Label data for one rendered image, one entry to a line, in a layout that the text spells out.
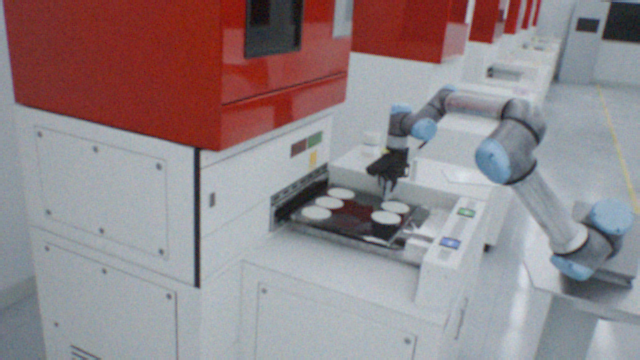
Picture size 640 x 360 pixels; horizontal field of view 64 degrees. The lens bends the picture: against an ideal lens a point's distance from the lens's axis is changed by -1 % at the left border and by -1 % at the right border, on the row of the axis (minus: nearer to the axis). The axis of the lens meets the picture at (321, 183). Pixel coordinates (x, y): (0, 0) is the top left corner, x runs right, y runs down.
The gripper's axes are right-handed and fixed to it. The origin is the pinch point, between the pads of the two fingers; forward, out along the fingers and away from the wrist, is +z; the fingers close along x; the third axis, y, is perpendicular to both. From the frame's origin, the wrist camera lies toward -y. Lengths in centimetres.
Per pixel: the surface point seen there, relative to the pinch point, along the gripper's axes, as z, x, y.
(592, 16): -65, 531, 1104
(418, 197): -0.4, -5.2, 12.5
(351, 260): 9.3, -18.6, -28.7
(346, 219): 1.4, -6.4, -22.4
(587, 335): 30, -67, 38
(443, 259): -4, -48, -21
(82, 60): -47, 22, -96
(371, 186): -0.2, 11.1, 3.1
